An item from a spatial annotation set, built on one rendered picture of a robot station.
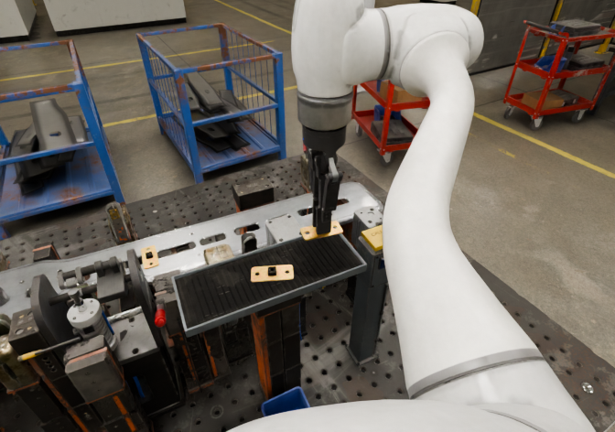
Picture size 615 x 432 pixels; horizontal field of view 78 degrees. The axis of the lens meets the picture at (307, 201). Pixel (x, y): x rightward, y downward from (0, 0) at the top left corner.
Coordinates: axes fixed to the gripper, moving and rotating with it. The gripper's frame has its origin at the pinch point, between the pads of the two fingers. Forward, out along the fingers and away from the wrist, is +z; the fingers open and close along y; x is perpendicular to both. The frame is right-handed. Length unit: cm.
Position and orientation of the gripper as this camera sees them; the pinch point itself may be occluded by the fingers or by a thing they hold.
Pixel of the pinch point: (321, 215)
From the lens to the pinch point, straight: 76.3
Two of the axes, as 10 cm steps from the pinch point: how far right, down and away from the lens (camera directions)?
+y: -3.0, -5.7, 7.6
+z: 0.0, 8.0, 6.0
